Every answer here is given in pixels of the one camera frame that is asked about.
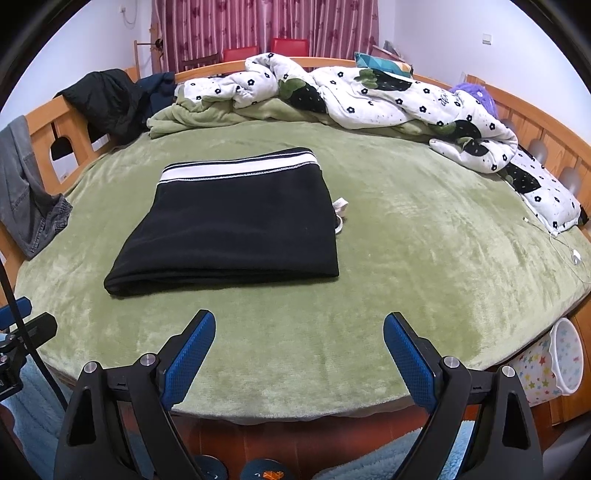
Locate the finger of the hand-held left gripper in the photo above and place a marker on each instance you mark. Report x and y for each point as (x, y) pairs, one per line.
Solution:
(16, 308)
(39, 330)

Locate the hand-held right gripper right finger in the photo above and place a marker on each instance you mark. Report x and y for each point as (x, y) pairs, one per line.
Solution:
(408, 360)

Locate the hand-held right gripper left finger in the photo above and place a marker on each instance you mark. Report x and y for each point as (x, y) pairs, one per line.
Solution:
(191, 355)

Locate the black pants with white stripes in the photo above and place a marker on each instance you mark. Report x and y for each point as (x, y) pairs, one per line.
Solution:
(231, 230)

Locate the light blue fluffy rug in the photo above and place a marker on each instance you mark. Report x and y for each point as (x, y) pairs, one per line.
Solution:
(32, 415)

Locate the green fleece bed blanket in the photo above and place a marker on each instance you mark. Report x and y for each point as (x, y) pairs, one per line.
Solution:
(415, 277)

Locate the grey jeans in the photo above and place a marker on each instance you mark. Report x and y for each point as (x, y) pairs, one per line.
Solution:
(23, 194)

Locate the star patterned bin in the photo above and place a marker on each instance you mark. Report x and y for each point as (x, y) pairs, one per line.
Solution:
(545, 364)

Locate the dark slipper with orange logo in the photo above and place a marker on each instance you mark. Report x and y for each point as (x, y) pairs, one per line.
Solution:
(265, 470)

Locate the white floral pillow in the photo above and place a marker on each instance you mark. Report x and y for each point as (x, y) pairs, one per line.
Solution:
(549, 198)

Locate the black jacket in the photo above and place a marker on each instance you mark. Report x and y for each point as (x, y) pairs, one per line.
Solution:
(106, 101)

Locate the navy blue garment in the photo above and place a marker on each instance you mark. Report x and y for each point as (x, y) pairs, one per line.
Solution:
(159, 90)

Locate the white floral quilt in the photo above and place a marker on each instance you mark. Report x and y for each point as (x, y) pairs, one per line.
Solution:
(360, 101)

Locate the purple plush item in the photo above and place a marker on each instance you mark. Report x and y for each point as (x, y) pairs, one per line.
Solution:
(475, 94)

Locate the wooden coat rack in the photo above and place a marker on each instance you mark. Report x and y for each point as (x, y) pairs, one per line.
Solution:
(137, 57)

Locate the dark wooden chair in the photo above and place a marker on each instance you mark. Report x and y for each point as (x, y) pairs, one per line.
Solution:
(198, 60)

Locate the teal patterned cushion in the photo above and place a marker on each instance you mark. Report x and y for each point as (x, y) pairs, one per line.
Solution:
(374, 62)

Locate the red chair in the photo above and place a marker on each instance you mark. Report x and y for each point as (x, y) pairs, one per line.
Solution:
(288, 46)
(240, 53)

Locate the grey flat item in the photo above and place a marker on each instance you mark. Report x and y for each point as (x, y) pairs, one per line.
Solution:
(388, 48)

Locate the pink patterned curtain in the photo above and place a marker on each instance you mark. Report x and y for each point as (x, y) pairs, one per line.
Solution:
(286, 23)

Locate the wooden bed frame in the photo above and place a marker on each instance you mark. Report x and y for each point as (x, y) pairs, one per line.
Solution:
(44, 120)

